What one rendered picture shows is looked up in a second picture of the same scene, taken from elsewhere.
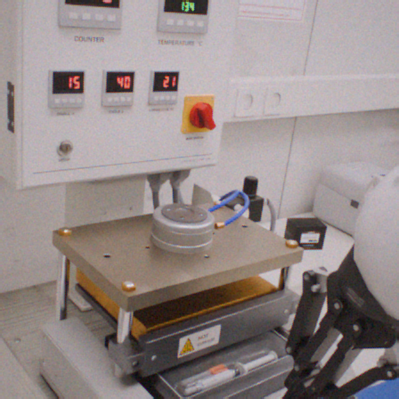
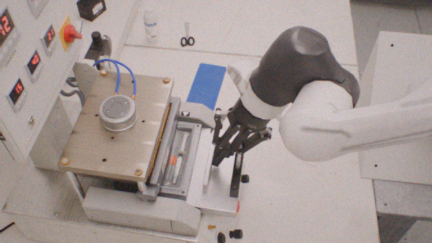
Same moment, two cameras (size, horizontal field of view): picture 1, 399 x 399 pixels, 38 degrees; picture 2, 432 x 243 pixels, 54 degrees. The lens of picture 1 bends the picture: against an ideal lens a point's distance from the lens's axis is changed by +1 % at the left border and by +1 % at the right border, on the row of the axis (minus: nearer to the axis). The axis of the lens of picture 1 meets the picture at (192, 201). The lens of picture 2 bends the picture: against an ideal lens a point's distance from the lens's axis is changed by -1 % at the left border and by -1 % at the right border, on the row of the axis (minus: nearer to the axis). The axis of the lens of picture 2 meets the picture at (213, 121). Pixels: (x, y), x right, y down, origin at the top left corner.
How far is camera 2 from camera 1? 0.49 m
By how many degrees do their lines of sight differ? 45
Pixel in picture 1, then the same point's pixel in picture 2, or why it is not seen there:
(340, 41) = not seen: outside the picture
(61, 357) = (109, 211)
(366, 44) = not seen: outside the picture
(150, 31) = (29, 18)
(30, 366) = (81, 220)
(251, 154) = not seen: outside the picture
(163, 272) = (139, 148)
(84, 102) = (27, 92)
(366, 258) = (296, 153)
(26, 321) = (46, 200)
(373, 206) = (294, 137)
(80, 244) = (83, 162)
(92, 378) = (136, 211)
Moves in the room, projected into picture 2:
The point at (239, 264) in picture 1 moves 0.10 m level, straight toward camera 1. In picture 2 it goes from (161, 115) to (186, 146)
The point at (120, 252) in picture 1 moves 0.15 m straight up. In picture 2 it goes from (107, 152) to (90, 104)
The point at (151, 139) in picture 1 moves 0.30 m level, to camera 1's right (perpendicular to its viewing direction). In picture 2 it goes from (56, 70) to (171, 10)
